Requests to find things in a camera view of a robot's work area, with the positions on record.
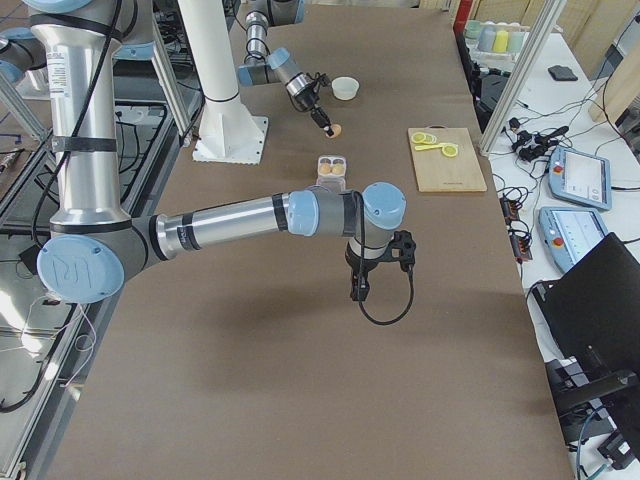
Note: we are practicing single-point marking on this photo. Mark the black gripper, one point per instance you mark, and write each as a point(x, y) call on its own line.
point(361, 266)
point(306, 103)

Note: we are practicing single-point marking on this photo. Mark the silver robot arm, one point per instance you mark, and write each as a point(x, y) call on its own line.
point(263, 65)
point(116, 130)

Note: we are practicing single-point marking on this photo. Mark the clear plastic egg box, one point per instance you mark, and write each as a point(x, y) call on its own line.
point(331, 172)

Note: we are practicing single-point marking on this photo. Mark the white round bowl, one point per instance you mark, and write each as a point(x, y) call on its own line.
point(345, 88)

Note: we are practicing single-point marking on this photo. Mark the lemon slice toy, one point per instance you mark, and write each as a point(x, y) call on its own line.
point(449, 150)
point(423, 138)

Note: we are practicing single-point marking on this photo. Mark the bamboo cutting board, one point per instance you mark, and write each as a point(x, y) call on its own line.
point(436, 173)

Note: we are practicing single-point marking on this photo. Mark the blue teach pendant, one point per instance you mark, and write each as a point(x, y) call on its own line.
point(580, 178)
point(570, 233)

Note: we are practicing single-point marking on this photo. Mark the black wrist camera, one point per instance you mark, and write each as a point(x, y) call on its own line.
point(403, 249)
point(320, 80)

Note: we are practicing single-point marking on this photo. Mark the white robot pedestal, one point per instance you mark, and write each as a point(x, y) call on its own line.
point(228, 132)

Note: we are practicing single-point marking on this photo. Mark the aluminium frame post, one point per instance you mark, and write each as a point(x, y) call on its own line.
point(533, 45)

